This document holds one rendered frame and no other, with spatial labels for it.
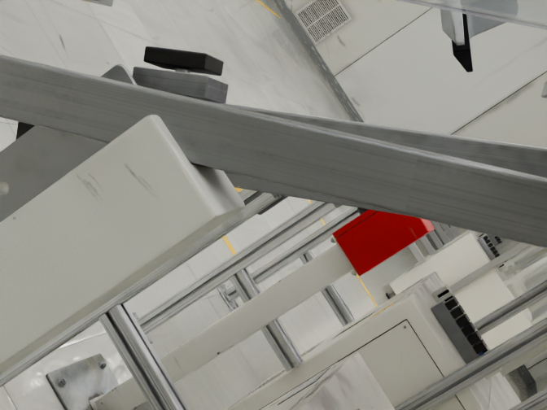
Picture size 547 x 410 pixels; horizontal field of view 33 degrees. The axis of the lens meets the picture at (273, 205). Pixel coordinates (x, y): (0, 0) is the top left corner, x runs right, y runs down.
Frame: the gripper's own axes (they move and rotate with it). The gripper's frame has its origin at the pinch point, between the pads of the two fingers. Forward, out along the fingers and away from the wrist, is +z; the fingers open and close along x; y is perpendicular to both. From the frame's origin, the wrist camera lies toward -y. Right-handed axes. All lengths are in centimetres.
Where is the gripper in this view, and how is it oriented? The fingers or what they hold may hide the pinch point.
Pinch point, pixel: (456, 63)
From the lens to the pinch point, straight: 76.7
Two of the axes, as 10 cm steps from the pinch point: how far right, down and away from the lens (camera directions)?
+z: 0.9, 10.0, -0.1
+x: 2.5, -0.1, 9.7
